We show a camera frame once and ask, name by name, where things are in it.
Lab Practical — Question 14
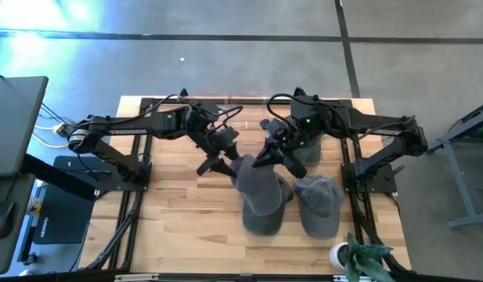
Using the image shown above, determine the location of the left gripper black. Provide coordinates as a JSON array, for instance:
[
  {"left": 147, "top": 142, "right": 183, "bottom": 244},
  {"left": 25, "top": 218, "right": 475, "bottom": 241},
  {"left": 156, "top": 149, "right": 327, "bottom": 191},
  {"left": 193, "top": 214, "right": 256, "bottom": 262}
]
[{"left": 196, "top": 125, "right": 242, "bottom": 178}]

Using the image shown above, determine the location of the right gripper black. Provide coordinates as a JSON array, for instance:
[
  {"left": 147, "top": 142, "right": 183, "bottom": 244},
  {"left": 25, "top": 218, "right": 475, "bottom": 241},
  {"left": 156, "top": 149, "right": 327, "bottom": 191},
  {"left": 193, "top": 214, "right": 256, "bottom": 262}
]
[{"left": 251, "top": 118, "right": 308, "bottom": 179}]

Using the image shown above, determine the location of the light grey baseball cap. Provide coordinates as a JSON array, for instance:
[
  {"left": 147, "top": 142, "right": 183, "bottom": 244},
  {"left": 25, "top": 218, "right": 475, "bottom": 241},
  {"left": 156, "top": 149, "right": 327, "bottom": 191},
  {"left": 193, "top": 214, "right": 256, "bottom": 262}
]
[{"left": 228, "top": 154, "right": 283, "bottom": 217}]

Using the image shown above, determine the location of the blue-grey baseball cap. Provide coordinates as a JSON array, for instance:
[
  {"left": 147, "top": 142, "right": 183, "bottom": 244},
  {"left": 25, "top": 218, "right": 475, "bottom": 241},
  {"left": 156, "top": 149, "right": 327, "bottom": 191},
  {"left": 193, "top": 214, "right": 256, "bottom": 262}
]
[{"left": 292, "top": 175, "right": 345, "bottom": 240}]

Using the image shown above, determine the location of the charcoal baseball cap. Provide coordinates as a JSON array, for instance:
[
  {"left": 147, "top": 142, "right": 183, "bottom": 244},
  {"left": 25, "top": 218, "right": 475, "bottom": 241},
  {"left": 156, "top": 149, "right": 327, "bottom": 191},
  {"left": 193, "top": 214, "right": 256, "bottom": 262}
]
[{"left": 240, "top": 174, "right": 295, "bottom": 237}]

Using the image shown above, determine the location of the black clamp lever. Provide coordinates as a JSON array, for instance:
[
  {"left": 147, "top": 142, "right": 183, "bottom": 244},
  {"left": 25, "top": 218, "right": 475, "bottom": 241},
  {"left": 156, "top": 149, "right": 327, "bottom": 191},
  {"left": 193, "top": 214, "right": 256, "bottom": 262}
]
[{"left": 384, "top": 164, "right": 406, "bottom": 181}]

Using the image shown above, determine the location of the green plant in white pot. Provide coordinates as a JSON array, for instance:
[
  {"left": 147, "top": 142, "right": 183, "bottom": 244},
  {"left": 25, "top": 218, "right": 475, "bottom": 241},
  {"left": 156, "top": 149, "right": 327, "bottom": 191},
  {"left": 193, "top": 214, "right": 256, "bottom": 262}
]
[{"left": 329, "top": 233, "right": 395, "bottom": 282}]

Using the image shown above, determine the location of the white power strip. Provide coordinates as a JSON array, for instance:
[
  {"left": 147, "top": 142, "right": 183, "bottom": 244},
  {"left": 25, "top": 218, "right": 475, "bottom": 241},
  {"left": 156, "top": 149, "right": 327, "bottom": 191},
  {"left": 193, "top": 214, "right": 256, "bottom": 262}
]
[{"left": 52, "top": 122, "right": 72, "bottom": 138}]

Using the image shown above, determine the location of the black desk leg beam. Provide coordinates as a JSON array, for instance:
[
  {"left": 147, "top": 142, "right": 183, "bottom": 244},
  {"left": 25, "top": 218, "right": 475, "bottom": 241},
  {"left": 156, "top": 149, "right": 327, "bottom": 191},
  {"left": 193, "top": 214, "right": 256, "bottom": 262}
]
[{"left": 20, "top": 154, "right": 97, "bottom": 201}]

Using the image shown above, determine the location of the black computer case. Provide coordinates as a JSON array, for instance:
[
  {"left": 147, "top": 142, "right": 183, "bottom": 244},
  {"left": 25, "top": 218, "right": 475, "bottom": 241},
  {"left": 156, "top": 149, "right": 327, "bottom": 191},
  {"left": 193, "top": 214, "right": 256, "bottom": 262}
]
[{"left": 31, "top": 183, "right": 96, "bottom": 246}]

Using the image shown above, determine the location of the dark grey desk top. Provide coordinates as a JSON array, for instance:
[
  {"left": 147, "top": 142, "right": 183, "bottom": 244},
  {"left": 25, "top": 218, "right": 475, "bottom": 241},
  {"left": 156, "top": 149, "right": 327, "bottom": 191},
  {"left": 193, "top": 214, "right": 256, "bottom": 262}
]
[{"left": 0, "top": 174, "right": 37, "bottom": 275}]

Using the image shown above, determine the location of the large grey desk top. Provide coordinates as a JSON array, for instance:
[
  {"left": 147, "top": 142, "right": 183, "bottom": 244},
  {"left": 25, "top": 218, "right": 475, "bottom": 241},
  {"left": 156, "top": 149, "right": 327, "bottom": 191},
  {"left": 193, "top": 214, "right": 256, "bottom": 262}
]
[{"left": 0, "top": 76, "right": 49, "bottom": 178}]

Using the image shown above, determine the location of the black computer mouse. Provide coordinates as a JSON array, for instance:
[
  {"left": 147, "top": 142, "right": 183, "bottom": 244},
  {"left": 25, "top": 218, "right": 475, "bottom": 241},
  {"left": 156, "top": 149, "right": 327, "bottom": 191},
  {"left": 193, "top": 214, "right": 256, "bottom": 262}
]
[{"left": 0, "top": 200, "right": 16, "bottom": 240}]

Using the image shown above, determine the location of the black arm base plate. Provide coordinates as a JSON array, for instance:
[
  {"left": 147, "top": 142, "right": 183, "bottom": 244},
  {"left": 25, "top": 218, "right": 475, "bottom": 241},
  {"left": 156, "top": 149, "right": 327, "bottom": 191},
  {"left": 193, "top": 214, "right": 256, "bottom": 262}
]
[
  {"left": 341, "top": 162, "right": 398, "bottom": 195},
  {"left": 92, "top": 160, "right": 153, "bottom": 193}
]

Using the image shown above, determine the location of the black aluminium table frame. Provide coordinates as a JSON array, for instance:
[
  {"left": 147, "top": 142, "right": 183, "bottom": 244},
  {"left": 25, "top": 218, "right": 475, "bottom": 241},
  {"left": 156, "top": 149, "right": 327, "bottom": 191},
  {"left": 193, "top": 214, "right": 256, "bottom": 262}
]
[{"left": 78, "top": 96, "right": 414, "bottom": 282}]

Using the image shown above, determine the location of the silver bracket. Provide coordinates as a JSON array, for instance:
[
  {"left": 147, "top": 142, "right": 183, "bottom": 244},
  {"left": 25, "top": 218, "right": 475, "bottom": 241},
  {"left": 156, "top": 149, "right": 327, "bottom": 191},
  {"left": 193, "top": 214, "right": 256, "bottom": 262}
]
[
  {"left": 333, "top": 275, "right": 377, "bottom": 282},
  {"left": 114, "top": 273, "right": 160, "bottom": 281}
]

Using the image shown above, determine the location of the grey desk frame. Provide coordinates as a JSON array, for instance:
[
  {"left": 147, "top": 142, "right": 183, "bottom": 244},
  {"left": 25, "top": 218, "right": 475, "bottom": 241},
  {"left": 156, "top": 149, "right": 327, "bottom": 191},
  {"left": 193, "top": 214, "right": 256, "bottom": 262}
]
[{"left": 427, "top": 99, "right": 483, "bottom": 230}]

